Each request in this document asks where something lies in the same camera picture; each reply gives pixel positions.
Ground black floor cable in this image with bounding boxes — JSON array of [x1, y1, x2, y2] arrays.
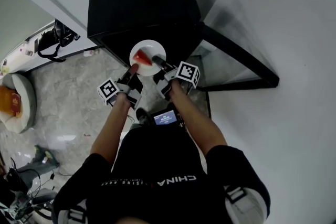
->
[[39, 165, 73, 187]]

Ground grey white round cushion bed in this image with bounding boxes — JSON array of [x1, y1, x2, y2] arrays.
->
[[0, 72, 37, 134]]

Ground orange pillow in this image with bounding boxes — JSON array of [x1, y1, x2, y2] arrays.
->
[[0, 86, 23, 118]]

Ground person's black clothing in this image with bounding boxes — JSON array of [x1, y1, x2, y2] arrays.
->
[[51, 125, 271, 224]]

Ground black shoulder bag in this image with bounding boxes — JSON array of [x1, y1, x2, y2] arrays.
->
[[37, 19, 81, 63]]

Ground person's right forearm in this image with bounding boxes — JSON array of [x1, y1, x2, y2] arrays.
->
[[169, 81, 228, 158]]

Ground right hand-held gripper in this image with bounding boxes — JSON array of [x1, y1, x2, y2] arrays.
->
[[152, 55, 202, 102]]

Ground small screen device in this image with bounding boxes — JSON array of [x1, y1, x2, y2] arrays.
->
[[153, 110, 178, 126]]

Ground person's black shoe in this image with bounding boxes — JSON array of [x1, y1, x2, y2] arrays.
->
[[135, 108, 151, 125]]

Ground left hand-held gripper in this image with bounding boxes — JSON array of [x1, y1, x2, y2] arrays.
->
[[97, 63, 144, 110]]

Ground white round plate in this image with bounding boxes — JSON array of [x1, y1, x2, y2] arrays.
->
[[129, 39, 167, 77]]

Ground red book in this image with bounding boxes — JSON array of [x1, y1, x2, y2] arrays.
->
[[10, 92, 22, 115]]

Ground black metal chair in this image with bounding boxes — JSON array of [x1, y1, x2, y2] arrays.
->
[[15, 188, 58, 220]]

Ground red watermelon slice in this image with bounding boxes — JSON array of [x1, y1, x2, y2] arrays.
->
[[132, 49, 153, 67]]

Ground white ledge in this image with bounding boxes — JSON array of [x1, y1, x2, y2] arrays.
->
[[0, 19, 98, 77]]

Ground person's left forearm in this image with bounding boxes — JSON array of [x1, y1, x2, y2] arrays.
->
[[90, 93, 132, 166]]

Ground grey green slipper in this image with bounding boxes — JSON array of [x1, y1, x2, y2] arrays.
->
[[33, 144, 60, 166]]

